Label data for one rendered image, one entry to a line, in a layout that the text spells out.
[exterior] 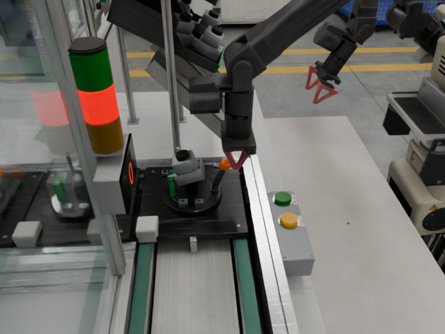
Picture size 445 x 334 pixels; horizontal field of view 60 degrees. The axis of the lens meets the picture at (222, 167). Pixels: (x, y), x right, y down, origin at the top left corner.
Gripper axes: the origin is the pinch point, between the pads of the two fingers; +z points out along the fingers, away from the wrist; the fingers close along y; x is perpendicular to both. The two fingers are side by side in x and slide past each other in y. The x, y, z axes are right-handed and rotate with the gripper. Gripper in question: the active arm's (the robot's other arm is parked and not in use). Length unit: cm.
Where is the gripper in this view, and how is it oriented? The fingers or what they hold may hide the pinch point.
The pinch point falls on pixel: (236, 166)
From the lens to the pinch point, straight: 87.1
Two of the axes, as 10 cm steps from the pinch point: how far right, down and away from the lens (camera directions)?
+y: 0.7, 6.2, -7.8
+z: 0.0, 7.8, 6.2
